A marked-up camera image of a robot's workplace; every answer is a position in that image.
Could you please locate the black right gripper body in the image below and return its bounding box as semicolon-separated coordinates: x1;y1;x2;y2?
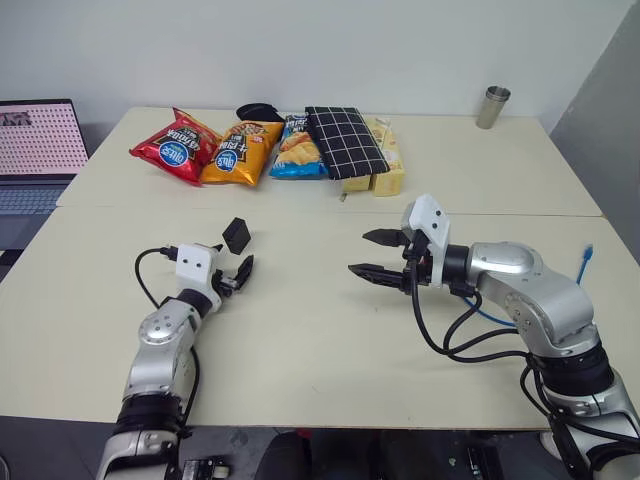
399;228;435;294

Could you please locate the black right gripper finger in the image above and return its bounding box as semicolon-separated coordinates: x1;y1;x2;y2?
361;228;411;249
347;262;407;292

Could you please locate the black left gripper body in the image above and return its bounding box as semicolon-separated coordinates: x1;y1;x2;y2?
212;268;242;298

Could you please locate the small black box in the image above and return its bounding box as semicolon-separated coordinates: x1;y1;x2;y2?
222;216;254;255

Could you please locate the yellow snack box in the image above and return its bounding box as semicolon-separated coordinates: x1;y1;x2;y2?
363;116;406;198
341;172;374;194

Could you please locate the orange chip bag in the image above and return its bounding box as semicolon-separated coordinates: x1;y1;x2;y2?
199;119;285;189

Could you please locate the red chip bag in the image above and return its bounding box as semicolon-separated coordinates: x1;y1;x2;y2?
128;106;221;188

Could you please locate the black white-grid fabric pouch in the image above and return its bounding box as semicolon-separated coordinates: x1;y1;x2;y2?
304;105;391;180

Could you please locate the blue chip bag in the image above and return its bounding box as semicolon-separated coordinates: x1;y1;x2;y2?
268;112;329;181

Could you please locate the black round bowl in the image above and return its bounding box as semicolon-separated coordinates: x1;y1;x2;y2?
234;102;280;123

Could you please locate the stainless steel cup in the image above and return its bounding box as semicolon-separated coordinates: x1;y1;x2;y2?
475;85;513;131

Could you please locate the dark rounded shape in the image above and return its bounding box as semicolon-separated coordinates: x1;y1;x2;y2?
257;430;312;480

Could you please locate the small black electronic device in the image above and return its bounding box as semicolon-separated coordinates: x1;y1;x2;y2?
179;458;233;480

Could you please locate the grey laptop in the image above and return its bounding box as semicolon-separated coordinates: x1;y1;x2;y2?
0;98;91;251

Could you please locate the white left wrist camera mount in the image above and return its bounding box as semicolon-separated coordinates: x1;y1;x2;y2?
174;243;224;314

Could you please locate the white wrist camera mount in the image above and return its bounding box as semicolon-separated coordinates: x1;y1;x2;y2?
401;194;452;289
174;243;224;314

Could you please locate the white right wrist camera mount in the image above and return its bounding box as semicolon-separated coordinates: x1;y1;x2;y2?
401;194;452;289

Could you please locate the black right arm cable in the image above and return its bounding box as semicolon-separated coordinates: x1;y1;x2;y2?
409;279;599;480

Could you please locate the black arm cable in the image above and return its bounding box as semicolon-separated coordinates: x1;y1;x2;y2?
134;244;202;437
409;279;599;480

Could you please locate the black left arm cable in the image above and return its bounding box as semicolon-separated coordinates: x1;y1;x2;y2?
134;244;202;437

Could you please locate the blue Ethernet cable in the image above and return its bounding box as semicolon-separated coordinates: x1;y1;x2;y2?
460;242;596;327

